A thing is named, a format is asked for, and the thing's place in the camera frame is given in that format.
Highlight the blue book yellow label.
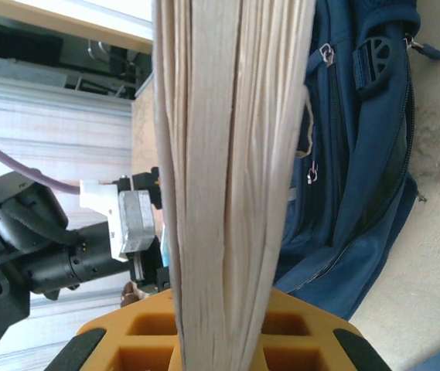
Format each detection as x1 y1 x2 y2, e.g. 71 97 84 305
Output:
152 0 316 371

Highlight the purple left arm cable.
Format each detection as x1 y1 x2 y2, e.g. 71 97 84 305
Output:
0 131 81 194

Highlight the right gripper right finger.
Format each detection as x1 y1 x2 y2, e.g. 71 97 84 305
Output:
250 288 393 371

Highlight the navy blue backpack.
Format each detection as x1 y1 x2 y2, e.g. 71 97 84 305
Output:
271 0 440 322

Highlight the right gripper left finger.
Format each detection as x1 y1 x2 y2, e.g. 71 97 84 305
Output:
51 289 184 371

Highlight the white door frame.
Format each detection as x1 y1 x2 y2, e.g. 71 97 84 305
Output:
10 0 155 51

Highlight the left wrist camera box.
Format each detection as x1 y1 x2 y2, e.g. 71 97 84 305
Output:
79 179 157 264

